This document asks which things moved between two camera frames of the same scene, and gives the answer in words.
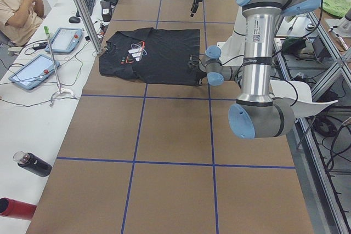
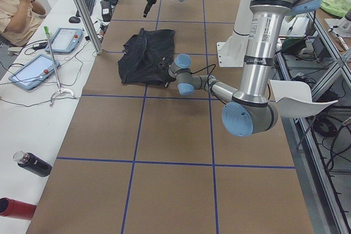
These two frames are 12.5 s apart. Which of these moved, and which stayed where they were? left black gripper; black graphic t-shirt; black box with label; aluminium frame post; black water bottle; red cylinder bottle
Moved: black graphic t-shirt; left black gripper
Stayed: black box with label; aluminium frame post; black water bottle; red cylinder bottle
